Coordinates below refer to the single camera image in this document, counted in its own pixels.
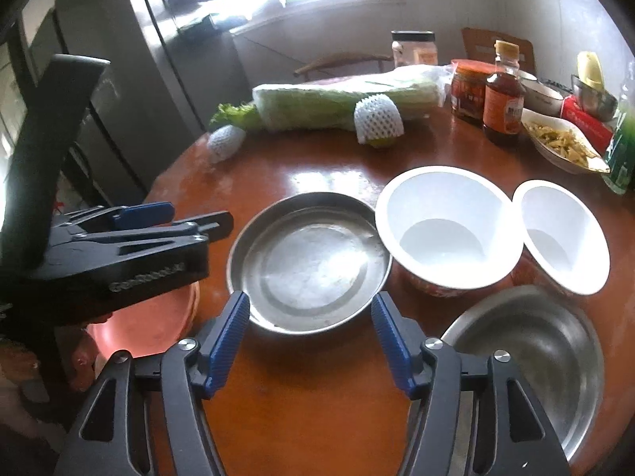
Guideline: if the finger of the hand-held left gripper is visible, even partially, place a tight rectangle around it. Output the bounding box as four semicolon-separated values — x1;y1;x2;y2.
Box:
63;202;175;232
54;211;234;260

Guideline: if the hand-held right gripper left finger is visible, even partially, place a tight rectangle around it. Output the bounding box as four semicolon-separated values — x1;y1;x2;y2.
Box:
54;290;250;476

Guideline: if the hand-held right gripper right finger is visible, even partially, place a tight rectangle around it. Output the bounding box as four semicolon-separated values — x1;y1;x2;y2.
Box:
371;292;571;476

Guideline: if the stainless steel plate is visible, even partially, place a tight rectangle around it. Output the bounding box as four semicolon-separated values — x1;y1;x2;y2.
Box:
227;192;393;334

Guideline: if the large white bowl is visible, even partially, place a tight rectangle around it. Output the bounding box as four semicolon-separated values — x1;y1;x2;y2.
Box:
375;166;525;299

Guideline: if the small white bowl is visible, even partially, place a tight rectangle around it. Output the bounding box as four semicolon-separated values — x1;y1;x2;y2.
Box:
512;180;610;297

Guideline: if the person's left hand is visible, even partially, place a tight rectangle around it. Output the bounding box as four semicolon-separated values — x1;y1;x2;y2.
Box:
0;344;48;438

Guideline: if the grey refrigerator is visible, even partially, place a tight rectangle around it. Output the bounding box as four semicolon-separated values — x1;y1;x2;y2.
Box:
50;0;240;205

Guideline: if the small foam-netted fruit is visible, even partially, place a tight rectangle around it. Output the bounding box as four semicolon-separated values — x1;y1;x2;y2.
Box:
206;126;247;164

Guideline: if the stainless steel bowl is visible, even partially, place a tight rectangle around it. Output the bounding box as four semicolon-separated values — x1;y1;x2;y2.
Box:
441;285;605;465

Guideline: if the napa cabbage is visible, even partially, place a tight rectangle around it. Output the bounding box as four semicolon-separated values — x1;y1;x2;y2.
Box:
208;66;447;133

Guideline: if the large foam-netted fruit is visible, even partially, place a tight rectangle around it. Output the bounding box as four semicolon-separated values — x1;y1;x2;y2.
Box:
353;94;406;148

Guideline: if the white windowsill cabinet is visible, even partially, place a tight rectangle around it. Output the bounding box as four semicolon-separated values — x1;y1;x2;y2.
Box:
230;0;408;77

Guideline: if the red chili sauce jar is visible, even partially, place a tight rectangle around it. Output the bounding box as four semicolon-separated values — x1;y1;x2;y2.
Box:
450;59;490;123

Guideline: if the dish of pickled vegetables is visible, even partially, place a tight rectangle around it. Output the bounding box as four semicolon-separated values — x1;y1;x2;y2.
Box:
520;108;611;175

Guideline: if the brown sauce bottle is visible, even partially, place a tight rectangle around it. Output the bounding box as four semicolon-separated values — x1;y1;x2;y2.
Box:
482;40;527;148

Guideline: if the white ceramic bowl with food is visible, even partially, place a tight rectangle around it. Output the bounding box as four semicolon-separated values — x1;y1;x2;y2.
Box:
518;71;565;116

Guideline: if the black-lidded clear jar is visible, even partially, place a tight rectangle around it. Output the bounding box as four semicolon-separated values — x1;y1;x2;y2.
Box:
391;31;439;69

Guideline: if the red tissue box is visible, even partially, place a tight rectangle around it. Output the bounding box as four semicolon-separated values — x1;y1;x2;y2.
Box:
560;95;616;155

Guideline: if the green drink bottle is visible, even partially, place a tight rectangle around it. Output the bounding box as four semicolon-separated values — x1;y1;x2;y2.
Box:
602;66;635;195

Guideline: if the wooden chair with solid back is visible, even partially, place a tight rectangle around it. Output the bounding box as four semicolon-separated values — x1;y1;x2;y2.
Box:
461;27;537;76

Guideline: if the small steel bowl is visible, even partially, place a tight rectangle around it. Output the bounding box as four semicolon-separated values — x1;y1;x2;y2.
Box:
570;74;619;121

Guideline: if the yellow plastic tool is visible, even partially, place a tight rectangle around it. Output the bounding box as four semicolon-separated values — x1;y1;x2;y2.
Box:
576;50;605;88

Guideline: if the wooden chair with curved rail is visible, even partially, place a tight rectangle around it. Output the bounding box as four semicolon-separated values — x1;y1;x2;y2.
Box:
294;52;393;81

